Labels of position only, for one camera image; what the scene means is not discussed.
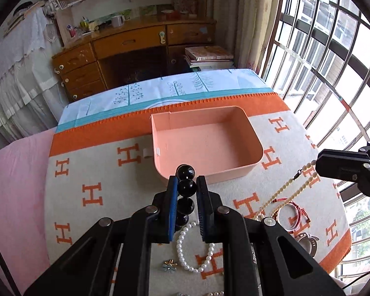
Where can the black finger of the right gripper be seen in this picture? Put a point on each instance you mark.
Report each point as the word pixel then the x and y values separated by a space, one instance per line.
pixel 344 165

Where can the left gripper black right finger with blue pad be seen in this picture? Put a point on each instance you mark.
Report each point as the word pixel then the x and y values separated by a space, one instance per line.
pixel 221 224

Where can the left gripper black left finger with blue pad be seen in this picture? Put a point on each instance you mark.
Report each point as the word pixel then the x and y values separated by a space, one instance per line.
pixel 151 224

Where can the pink storage box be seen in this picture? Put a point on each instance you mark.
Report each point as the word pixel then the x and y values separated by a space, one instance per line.
pixel 219 143

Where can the silver pendant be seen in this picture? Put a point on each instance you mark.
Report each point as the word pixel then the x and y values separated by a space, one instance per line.
pixel 308 242

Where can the window security grille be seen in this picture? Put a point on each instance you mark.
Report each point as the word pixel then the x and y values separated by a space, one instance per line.
pixel 318 61

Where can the light blue patterned sheet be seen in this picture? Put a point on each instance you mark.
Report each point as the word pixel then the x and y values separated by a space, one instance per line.
pixel 158 92

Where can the pink sheet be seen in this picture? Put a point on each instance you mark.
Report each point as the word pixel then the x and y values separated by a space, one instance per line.
pixel 23 169

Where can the stack of books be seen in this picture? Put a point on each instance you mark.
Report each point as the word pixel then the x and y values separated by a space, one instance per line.
pixel 208 58

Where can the wooden desk with drawers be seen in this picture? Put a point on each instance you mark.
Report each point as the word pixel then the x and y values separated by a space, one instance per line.
pixel 143 48

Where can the white lace bed cover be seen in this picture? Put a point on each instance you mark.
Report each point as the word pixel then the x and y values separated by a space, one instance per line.
pixel 32 99

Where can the beige curtain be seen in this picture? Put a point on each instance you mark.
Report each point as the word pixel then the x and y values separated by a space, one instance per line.
pixel 244 28

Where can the white mug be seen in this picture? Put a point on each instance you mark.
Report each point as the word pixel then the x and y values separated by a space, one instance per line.
pixel 118 21

